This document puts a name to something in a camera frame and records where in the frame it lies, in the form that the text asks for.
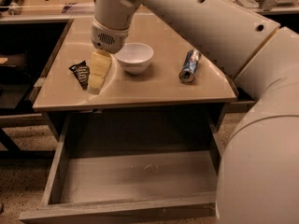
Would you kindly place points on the white bowl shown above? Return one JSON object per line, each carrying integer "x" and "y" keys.
{"x": 135, "y": 58}

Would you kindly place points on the black rxbar chocolate wrapper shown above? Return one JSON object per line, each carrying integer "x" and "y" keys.
{"x": 81, "y": 71}

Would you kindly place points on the grey open top drawer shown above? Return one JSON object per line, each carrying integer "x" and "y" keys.
{"x": 128, "y": 167}

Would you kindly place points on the grey cabinet with steel top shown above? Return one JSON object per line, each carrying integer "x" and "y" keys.
{"x": 157, "y": 85}

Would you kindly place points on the black tool on counter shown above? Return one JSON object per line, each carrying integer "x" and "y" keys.
{"x": 13, "y": 7}

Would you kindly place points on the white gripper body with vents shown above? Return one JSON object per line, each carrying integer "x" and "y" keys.
{"x": 107, "y": 38}

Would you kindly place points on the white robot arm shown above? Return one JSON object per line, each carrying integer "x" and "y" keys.
{"x": 258, "y": 180}

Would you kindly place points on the blue and white can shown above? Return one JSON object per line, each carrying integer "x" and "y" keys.
{"x": 189, "y": 68}

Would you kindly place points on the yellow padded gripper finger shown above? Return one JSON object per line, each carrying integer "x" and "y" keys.
{"x": 100, "y": 64}

